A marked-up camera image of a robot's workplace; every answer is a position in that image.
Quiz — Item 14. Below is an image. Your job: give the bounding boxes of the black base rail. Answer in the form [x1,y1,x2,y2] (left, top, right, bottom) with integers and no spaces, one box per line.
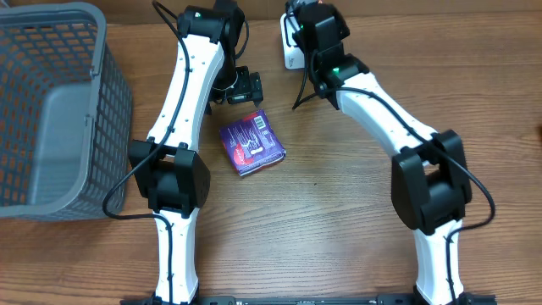
[119,293,498,305]

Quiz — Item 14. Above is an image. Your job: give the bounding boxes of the white barcode scanner stand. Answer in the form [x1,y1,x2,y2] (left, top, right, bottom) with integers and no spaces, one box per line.
[280,14,305,69]

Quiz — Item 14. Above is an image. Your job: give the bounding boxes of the grey plastic shopping basket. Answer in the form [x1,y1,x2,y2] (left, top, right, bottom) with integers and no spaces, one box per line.
[1,3,132,221]

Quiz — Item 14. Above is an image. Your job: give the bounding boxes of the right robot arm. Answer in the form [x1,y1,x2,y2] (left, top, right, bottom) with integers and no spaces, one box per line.
[282,1,472,304]

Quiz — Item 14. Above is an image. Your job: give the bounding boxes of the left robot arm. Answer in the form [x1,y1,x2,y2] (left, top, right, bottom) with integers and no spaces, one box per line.
[129,1,263,304]

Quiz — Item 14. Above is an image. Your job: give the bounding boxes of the purple sanitary pad pack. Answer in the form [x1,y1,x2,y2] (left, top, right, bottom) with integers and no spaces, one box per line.
[219,109,286,176]

